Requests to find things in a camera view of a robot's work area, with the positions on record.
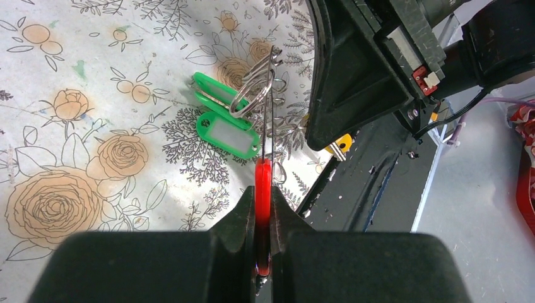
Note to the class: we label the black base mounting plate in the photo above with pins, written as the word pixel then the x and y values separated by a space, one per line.
pixel 378 188

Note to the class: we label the green key tag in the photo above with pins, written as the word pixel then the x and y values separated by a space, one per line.
pixel 221 109
pixel 214 89
pixel 221 133

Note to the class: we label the yellow headed key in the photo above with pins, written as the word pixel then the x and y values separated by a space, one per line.
pixel 340 147

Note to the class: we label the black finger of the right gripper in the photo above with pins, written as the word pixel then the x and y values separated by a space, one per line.
pixel 354 81

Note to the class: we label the floral patterned table mat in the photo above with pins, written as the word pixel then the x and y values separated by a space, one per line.
pixel 98 123

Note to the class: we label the large keyring with red handle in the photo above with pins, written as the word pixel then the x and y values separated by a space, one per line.
pixel 262 93

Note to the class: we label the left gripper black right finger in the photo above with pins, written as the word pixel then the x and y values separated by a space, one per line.
pixel 308 265

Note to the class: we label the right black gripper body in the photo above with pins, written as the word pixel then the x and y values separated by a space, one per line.
pixel 403 32

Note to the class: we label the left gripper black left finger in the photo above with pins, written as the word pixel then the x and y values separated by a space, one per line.
pixel 215 265

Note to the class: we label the red cloth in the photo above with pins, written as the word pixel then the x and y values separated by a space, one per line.
pixel 523 122

